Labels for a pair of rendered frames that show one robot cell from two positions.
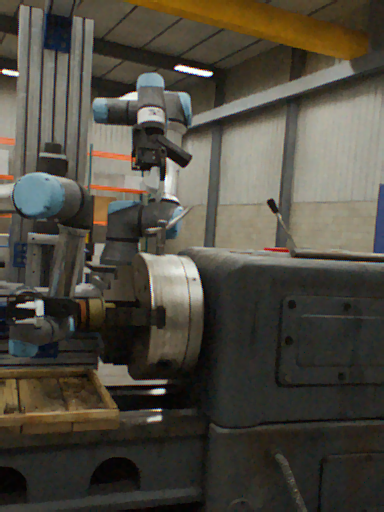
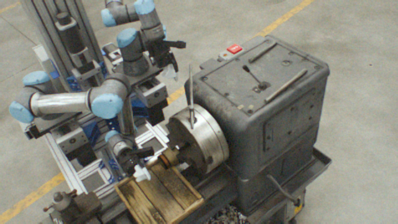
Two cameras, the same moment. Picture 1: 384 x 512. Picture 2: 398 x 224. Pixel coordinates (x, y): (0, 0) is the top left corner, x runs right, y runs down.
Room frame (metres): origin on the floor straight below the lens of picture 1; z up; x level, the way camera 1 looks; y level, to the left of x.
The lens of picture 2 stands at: (0.31, 0.24, 2.31)
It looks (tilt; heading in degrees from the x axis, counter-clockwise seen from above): 44 degrees down; 350
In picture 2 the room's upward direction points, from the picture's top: 10 degrees counter-clockwise
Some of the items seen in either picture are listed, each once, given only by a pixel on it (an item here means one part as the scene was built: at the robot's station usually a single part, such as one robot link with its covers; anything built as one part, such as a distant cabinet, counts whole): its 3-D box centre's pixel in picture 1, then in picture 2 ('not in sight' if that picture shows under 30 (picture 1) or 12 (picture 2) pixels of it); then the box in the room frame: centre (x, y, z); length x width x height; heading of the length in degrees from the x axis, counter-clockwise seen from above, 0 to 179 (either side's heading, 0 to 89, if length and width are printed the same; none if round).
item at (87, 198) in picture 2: not in sight; (78, 213); (1.26, 0.68, 0.99); 0.20 x 0.10 x 0.05; 109
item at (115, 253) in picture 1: (121, 251); (134, 61); (1.96, 0.25, 1.21); 0.15 x 0.15 x 0.10
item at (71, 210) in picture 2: not in sight; (68, 208); (1.25, 0.70, 1.07); 0.07 x 0.07 x 0.10; 19
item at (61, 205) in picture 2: not in sight; (60, 200); (1.25, 0.70, 1.13); 0.08 x 0.08 x 0.03
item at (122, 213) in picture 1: (125, 218); (130, 43); (1.96, 0.24, 1.33); 0.13 x 0.12 x 0.14; 86
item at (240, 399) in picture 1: (290, 324); (255, 100); (1.53, -0.29, 1.06); 0.59 x 0.48 x 0.39; 109
